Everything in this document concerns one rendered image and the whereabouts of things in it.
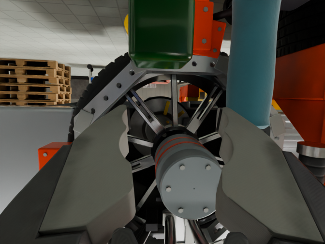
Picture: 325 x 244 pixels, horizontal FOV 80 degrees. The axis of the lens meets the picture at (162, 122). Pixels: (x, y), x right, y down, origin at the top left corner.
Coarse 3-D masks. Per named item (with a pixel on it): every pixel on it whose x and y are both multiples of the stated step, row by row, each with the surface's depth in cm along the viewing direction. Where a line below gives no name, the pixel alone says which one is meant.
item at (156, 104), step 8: (152, 104) 98; (160, 104) 98; (136, 112) 98; (144, 112) 98; (160, 112) 99; (168, 112) 99; (136, 120) 99; (152, 120) 95; (160, 120) 95; (168, 120) 95; (136, 128) 99; (144, 128) 99; (136, 136) 100; (144, 136) 100; (152, 136) 96; (136, 144) 100; (144, 152) 101
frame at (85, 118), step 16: (128, 64) 47; (192, 64) 52; (208, 64) 48; (224, 64) 48; (112, 80) 47; (128, 80) 47; (224, 80) 53; (96, 96) 47; (112, 96) 47; (80, 112) 47; (96, 112) 48; (272, 112) 50; (80, 128) 48; (272, 128) 51; (128, 224) 57; (160, 240) 55; (208, 240) 55
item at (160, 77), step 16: (144, 80) 56; (160, 80) 78; (176, 80) 58; (192, 80) 69; (208, 80) 58; (128, 96) 58; (176, 96) 59; (208, 96) 59; (224, 96) 64; (176, 112) 59; (208, 112) 60; (160, 128) 60; (176, 128) 60; (192, 128) 60; (144, 144) 60; (144, 160) 61; (144, 192) 63; (144, 208) 67; (160, 208) 71; (160, 224) 62
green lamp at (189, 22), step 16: (128, 0) 11; (144, 0) 11; (160, 0) 11; (176, 0) 11; (192, 0) 11; (128, 16) 12; (144, 16) 11; (160, 16) 11; (176, 16) 11; (192, 16) 11; (128, 32) 12; (144, 32) 11; (160, 32) 11; (176, 32) 11; (192, 32) 12; (128, 48) 12; (144, 48) 11; (160, 48) 12; (176, 48) 12; (192, 48) 12; (144, 64) 13; (160, 64) 13; (176, 64) 13
